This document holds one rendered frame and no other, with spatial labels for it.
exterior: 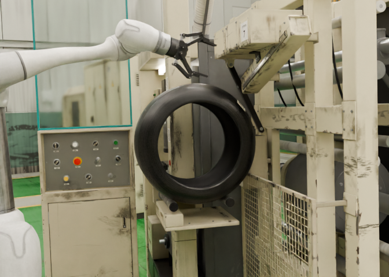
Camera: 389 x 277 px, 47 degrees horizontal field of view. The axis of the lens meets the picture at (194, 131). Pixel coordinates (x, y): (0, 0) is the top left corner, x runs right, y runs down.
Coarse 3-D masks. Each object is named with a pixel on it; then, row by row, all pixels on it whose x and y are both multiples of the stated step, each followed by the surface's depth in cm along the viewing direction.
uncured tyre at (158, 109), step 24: (168, 96) 210; (192, 96) 210; (216, 96) 213; (144, 120) 210; (240, 120) 215; (144, 144) 208; (240, 144) 241; (144, 168) 210; (216, 168) 243; (240, 168) 216; (168, 192) 211; (192, 192) 212; (216, 192) 215
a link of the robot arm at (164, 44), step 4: (160, 32) 174; (160, 36) 173; (164, 36) 174; (168, 36) 175; (160, 40) 172; (164, 40) 173; (168, 40) 174; (160, 44) 173; (164, 44) 174; (168, 44) 175; (156, 48) 173; (160, 48) 174; (164, 48) 174; (168, 48) 175; (152, 52) 176; (156, 52) 176; (160, 52) 175; (164, 52) 176
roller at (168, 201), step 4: (160, 196) 241; (164, 196) 230; (164, 200) 225; (168, 200) 218; (172, 200) 216; (168, 204) 213; (172, 204) 210; (176, 204) 211; (172, 208) 211; (176, 208) 211
